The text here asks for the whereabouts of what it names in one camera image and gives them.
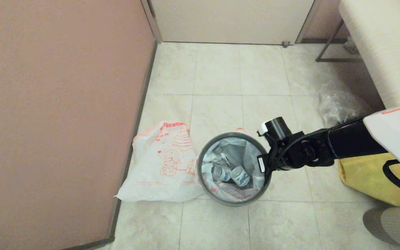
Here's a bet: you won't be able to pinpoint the used white red-print trash bag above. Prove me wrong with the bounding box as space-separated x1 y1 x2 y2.
199 128 268 203

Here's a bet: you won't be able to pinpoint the black bin retaining ring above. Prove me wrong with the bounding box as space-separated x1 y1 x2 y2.
197 132 272 206

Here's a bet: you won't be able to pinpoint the clear plastic bag dark contents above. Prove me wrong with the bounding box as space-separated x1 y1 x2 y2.
316 83 374 129

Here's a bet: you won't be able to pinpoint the yellow fabric tote bag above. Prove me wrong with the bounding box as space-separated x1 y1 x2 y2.
338 153 400 207

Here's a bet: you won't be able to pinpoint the flat white cartoon-print plastic bag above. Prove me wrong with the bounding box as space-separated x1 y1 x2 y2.
115 121 204 203

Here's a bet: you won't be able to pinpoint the clear plastic water bottle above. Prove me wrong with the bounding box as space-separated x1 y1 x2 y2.
231 167 251 188
214 146 232 167
211 163 231 182

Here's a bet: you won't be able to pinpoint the small clear plastic item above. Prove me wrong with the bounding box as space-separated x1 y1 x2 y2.
344 36 358 55

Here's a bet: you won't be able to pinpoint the beige door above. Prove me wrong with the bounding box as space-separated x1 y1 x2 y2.
150 0 315 45

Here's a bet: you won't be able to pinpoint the white wood-grain table top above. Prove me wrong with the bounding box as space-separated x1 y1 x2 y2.
338 0 400 109

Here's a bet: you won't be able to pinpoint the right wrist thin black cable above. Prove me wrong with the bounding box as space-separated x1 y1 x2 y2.
269 131 330 171

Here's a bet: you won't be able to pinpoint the right wrist camera black cylinder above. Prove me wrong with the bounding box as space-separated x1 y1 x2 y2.
258 117 293 141

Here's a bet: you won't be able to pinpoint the dark metal table frame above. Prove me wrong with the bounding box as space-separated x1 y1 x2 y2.
315 19 364 64

